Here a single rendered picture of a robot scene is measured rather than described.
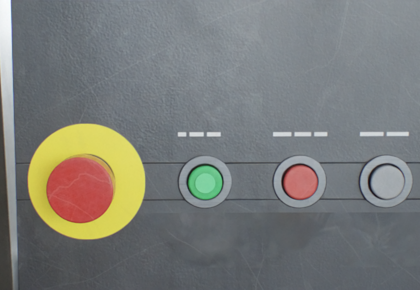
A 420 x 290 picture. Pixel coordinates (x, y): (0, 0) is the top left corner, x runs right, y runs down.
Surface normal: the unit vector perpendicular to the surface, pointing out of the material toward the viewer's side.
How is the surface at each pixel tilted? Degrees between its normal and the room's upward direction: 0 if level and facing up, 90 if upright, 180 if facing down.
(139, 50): 90
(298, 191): 90
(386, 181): 90
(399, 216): 90
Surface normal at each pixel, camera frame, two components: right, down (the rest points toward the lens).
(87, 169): 0.01, 0.12
